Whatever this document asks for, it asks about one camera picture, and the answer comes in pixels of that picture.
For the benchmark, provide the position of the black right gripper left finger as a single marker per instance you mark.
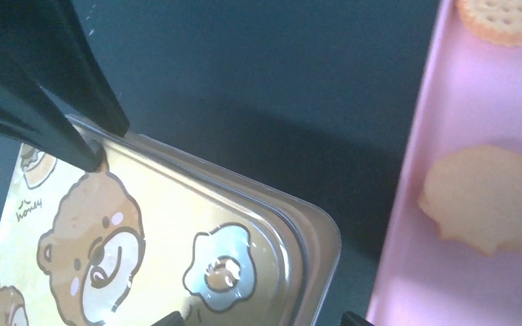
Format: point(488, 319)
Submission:
point(172, 319)

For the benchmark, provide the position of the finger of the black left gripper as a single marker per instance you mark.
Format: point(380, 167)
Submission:
point(28, 115)
point(47, 40)

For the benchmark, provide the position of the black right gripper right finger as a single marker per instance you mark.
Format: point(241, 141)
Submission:
point(350, 318)

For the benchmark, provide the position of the silver tin lid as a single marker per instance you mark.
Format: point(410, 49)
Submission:
point(155, 230)

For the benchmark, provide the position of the round waffle cookie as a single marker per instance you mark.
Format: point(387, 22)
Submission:
point(494, 21)
point(475, 196)

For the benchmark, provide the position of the pink plastic tray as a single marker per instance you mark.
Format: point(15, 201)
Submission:
point(453, 250)

